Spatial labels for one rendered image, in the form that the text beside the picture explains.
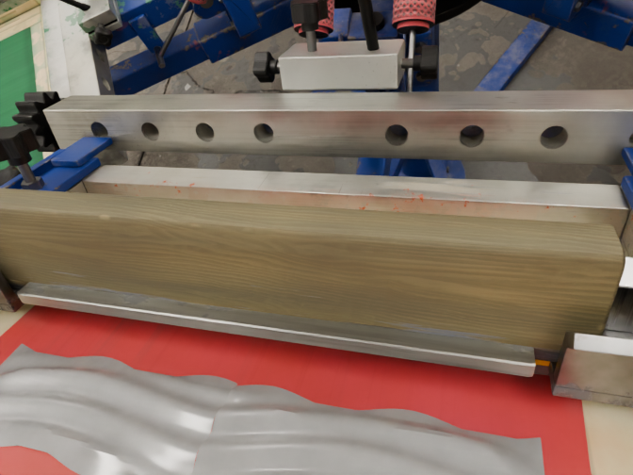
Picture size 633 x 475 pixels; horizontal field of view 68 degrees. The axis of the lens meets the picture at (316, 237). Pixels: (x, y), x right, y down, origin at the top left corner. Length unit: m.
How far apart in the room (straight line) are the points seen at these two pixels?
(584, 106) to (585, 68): 1.61
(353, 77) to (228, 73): 1.79
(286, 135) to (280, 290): 0.24
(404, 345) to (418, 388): 0.04
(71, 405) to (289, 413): 0.14
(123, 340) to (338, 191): 0.21
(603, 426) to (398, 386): 0.11
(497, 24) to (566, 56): 0.30
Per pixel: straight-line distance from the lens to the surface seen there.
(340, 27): 0.72
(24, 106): 0.67
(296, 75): 0.52
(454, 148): 0.46
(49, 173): 0.57
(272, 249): 0.27
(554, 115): 0.46
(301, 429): 0.29
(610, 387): 0.29
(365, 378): 0.31
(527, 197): 0.42
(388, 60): 0.49
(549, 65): 2.06
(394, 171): 1.44
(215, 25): 0.99
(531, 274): 0.25
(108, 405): 0.34
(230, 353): 0.34
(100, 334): 0.40
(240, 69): 2.27
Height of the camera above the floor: 1.53
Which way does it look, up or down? 64 degrees down
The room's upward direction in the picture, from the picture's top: 31 degrees counter-clockwise
